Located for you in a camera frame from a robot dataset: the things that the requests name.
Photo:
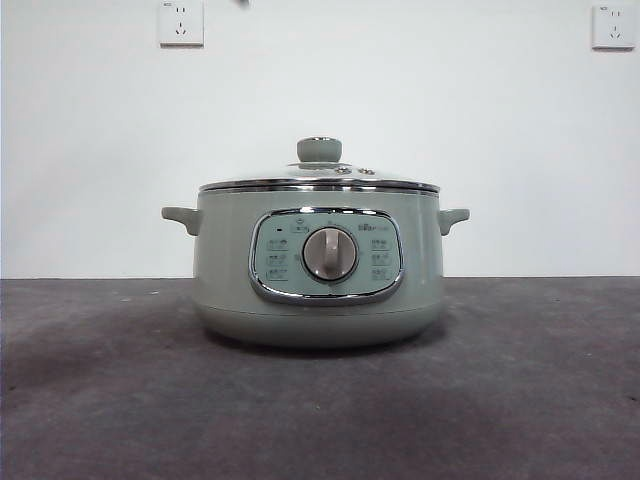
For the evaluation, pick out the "pale green electric pot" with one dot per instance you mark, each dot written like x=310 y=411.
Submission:
x=225 y=280

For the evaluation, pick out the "glass lid with green knob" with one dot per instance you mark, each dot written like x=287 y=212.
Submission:
x=318 y=150

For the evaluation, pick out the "white wall socket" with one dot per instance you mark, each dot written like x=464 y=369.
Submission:
x=182 y=24
x=614 y=27

